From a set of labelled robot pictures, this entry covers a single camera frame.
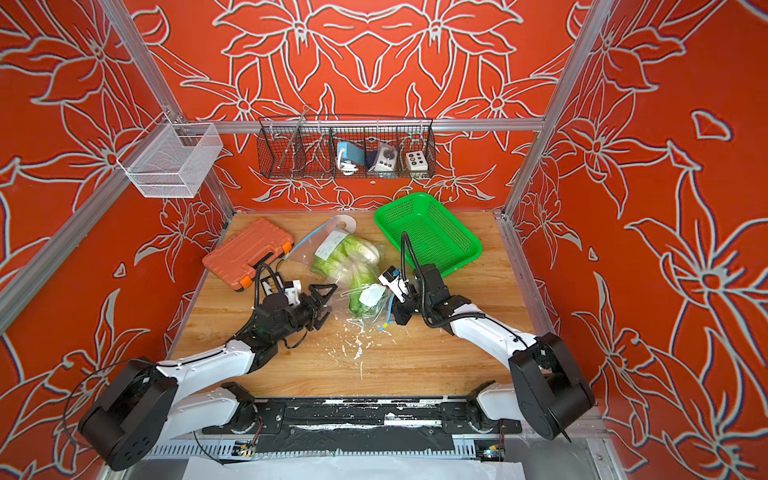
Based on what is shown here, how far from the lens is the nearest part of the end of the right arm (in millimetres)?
728

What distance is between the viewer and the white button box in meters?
0.95

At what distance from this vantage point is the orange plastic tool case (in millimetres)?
972

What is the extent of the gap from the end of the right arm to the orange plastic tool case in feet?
1.69

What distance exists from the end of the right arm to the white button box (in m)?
0.44

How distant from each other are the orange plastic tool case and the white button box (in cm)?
52
